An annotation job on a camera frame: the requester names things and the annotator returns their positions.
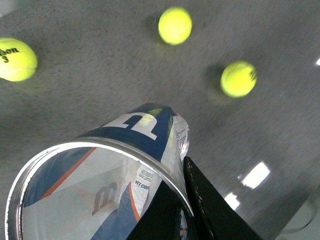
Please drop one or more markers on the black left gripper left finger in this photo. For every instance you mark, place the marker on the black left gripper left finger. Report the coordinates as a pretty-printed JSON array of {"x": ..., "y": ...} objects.
[{"x": 165, "y": 219}]

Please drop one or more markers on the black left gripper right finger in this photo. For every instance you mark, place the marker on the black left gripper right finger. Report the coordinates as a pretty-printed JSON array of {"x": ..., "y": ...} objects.
[{"x": 214, "y": 218}]

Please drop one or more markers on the Wilson tennis ball can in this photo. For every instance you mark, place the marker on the Wilson tennis ball can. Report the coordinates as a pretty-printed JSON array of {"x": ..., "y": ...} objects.
[{"x": 100, "y": 184}]

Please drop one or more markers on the Head tennis ball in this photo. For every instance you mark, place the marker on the Head tennis ball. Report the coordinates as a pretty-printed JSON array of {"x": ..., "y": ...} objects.
[{"x": 238, "y": 79}]

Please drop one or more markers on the plain right tennis ball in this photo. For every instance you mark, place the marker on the plain right tennis ball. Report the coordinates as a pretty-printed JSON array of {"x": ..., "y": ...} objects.
[{"x": 175, "y": 26}]

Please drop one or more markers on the far Wilson tennis ball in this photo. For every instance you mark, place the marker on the far Wilson tennis ball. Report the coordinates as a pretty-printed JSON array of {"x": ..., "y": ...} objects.
[{"x": 18, "y": 62}]

